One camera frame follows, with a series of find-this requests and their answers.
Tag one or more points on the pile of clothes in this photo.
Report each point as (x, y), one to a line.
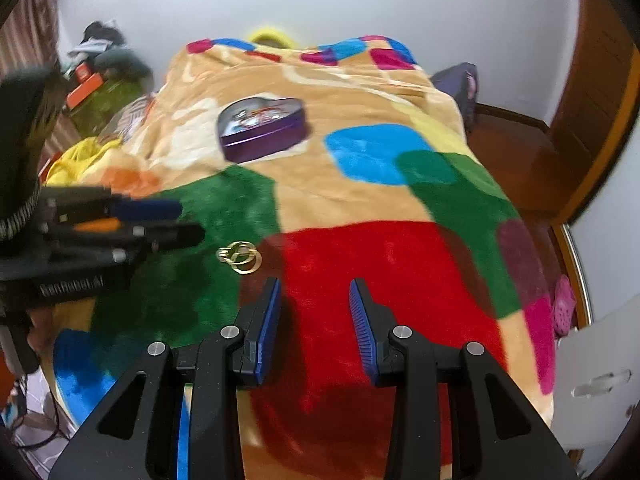
(107, 47)

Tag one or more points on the green patterned bag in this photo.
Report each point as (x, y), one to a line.
(115, 102)

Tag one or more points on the purple heart-shaped tin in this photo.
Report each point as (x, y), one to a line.
(270, 135)

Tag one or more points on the striped brown curtain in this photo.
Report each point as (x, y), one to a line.
(30, 30)

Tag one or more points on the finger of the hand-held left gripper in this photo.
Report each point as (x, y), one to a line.
(175, 237)
(145, 208)

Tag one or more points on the grey backpack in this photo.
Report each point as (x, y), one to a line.
(457, 92)

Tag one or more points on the pink slipper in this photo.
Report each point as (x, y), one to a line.
(564, 305)

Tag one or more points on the striped cloth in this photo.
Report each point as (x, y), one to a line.
(130, 117)

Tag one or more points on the colourful patchwork blanket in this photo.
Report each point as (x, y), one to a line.
(360, 200)

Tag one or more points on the white sliding wardrobe door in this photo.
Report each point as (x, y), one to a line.
(610, 260)

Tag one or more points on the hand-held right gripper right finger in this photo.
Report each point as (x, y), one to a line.
(361, 332)

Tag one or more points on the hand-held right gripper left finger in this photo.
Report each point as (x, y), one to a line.
(269, 332)

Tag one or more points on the yellow foam hoop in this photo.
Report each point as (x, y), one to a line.
(272, 36)

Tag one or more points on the white cabinet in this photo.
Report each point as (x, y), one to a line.
(600, 385)

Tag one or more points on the yellow cloth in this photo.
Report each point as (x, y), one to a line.
(82, 157)

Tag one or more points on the wooden door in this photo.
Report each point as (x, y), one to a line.
(600, 110)

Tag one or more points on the gold linked rings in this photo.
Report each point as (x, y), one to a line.
(240, 257)

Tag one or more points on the printed heart tin lid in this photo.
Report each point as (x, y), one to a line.
(257, 115)

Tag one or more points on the orange box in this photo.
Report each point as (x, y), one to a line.
(85, 89)

